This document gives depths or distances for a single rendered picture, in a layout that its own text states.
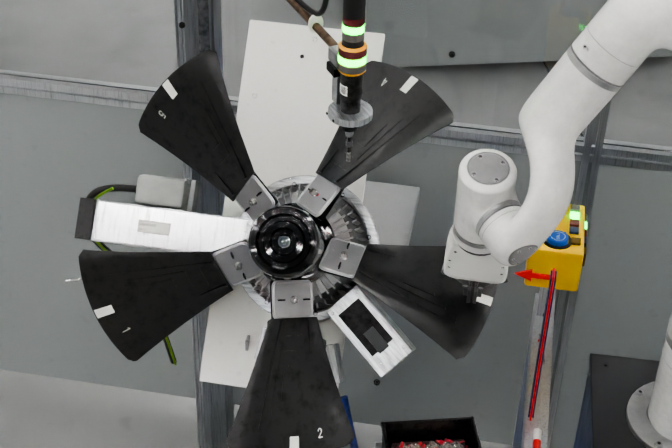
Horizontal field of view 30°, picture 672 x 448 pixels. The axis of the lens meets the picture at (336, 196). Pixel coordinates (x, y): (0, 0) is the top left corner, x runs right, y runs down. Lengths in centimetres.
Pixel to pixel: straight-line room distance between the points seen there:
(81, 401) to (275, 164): 139
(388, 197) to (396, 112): 70
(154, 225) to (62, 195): 89
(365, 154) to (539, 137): 42
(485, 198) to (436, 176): 106
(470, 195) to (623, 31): 32
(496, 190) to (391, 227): 93
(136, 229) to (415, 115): 56
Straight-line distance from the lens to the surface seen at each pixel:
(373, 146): 209
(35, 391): 362
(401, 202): 278
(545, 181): 176
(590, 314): 307
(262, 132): 237
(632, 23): 170
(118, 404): 354
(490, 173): 180
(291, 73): 238
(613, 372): 230
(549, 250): 234
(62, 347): 348
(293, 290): 212
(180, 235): 227
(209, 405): 326
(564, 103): 175
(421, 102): 210
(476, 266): 197
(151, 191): 232
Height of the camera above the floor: 248
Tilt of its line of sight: 36 degrees down
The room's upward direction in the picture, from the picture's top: 2 degrees clockwise
